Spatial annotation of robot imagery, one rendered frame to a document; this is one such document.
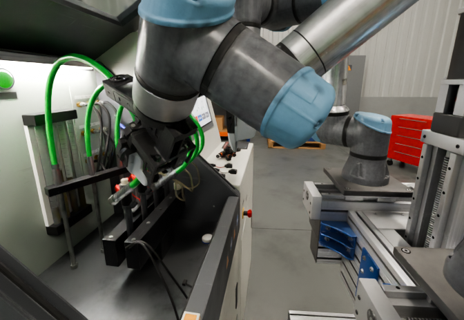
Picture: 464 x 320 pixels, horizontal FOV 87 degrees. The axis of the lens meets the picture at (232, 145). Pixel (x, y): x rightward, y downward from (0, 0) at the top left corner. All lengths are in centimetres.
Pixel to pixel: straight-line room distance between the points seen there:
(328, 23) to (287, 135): 18
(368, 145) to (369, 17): 60
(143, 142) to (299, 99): 23
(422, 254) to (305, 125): 49
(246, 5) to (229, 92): 32
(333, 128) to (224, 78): 76
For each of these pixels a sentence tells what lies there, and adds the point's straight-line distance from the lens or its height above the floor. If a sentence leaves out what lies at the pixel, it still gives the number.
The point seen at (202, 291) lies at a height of 95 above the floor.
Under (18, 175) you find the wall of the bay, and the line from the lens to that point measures 85.
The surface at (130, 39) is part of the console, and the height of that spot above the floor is 153.
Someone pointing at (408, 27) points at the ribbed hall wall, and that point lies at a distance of 825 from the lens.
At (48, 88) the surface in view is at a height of 136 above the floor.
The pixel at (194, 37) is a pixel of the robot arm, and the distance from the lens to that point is 22.
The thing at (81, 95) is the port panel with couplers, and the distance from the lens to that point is 99.
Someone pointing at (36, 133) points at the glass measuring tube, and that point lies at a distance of 84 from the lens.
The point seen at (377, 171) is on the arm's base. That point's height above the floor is 109.
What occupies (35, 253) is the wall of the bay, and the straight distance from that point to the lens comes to 94.
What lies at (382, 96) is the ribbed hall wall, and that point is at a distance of 797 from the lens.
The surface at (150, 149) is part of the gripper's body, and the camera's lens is 35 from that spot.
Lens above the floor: 137
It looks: 15 degrees down
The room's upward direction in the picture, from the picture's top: straight up
